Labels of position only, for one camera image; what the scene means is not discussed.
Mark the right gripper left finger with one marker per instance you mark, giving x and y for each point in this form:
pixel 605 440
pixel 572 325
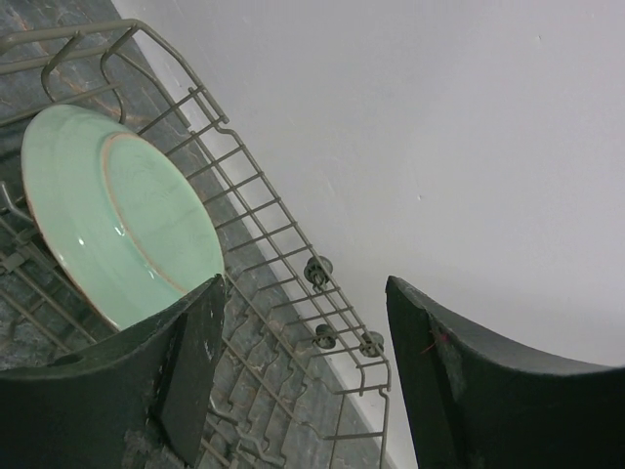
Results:
pixel 138 399

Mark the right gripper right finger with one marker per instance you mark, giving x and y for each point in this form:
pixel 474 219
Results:
pixel 477 399

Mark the mint green plate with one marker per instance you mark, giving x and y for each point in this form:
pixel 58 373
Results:
pixel 120 218

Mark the grey wire dish rack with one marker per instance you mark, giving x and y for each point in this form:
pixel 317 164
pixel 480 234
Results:
pixel 301 382

